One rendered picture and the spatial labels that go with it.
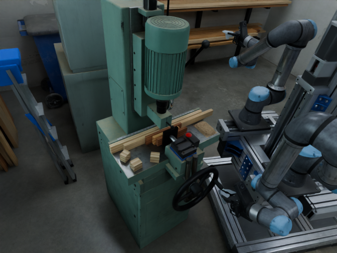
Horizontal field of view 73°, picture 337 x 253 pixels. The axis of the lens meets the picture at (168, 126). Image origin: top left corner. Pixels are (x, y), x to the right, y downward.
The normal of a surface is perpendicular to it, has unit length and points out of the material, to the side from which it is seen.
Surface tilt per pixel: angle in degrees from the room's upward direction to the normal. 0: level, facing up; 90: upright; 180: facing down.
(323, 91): 90
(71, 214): 0
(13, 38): 90
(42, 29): 22
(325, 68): 90
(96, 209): 0
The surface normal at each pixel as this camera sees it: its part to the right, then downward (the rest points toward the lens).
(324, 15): -0.89, 0.24
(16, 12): 0.44, 0.61
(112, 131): 0.08, -0.75
